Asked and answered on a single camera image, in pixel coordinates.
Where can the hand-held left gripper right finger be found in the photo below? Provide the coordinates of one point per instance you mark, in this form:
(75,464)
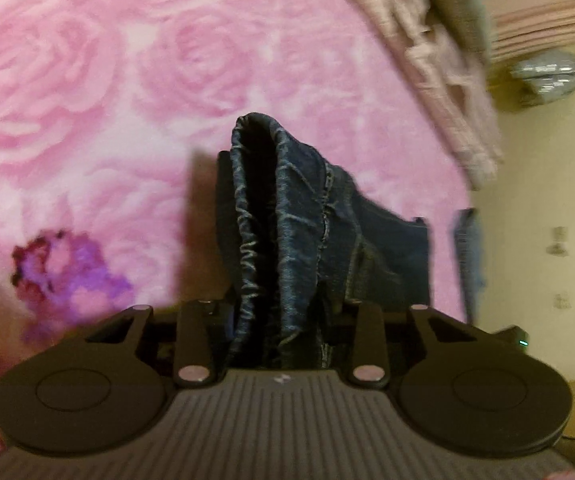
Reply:
(362,325)

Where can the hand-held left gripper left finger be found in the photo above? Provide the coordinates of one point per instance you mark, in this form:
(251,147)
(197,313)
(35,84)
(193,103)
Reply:
(217,325)

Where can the dark blue jeans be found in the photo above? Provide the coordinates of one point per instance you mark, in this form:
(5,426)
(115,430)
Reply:
(297,210)

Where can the light blue jeans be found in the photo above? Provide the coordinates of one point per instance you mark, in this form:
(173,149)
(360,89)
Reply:
(470,260)

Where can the folded beige comforter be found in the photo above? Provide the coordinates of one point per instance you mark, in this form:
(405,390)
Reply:
(442,100)

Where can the silver foil bag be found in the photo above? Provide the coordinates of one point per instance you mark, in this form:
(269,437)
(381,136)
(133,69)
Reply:
(550,72)

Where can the pink floral blanket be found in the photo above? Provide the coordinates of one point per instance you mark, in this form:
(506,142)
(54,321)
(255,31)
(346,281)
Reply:
(92,85)

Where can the wall socket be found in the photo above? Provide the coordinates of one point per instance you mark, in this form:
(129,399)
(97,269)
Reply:
(562,301)
(558,242)

